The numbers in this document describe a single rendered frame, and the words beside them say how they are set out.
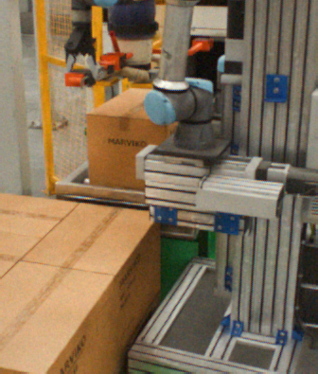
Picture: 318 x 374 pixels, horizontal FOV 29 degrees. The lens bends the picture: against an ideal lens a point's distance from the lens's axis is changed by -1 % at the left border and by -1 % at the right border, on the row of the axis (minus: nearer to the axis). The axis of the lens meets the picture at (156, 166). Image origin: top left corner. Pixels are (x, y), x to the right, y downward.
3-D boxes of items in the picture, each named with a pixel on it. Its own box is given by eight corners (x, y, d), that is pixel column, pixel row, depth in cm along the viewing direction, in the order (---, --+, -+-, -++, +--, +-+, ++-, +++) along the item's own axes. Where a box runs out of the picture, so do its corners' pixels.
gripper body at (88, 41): (97, 53, 227) (97, 20, 223) (89, 57, 219) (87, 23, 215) (79, 52, 229) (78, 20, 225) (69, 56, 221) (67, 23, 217)
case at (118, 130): (132, 155, 355) (131, 87, 342) (199, 162, 343) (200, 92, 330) (89, 192, 302) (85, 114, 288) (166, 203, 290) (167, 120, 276)
